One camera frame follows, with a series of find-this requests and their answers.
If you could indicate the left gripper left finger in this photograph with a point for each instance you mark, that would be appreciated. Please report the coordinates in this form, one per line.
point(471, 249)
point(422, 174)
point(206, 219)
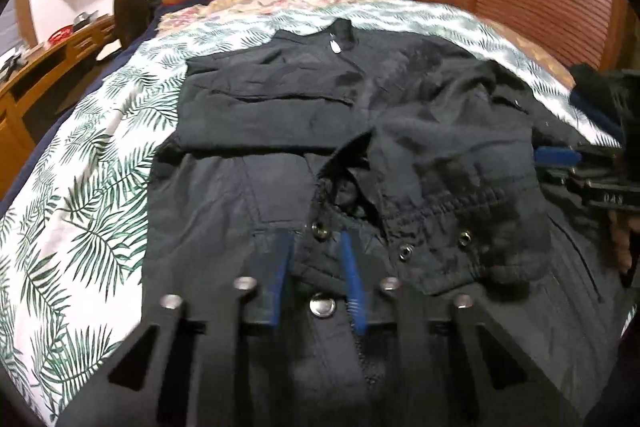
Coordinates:
point(181, 366)

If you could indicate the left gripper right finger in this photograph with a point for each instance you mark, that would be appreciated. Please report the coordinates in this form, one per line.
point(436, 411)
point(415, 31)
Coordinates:
point(456, 365)

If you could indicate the black zip-up jacket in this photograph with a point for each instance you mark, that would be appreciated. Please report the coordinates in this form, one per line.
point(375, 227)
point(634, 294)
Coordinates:
point(427, 154)

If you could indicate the person's right hand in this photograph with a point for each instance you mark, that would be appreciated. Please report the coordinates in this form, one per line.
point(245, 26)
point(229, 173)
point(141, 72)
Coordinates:
point(627, 241)

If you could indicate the palm leaf print bedspread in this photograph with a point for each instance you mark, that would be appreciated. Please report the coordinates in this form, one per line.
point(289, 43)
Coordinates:
point(73, 239)

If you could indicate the wooden desk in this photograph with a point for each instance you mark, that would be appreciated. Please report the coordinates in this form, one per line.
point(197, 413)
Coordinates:
point(44, 69)

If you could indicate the red bowl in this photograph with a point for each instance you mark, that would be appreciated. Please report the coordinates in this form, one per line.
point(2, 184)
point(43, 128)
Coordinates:
point(60, 35)

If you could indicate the dark wooden chair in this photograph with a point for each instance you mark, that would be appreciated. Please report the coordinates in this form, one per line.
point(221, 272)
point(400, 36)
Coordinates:
point(130, 20)

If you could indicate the floral pillow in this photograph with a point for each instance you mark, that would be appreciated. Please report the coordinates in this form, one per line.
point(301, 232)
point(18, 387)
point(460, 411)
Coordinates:
point(177, 20)

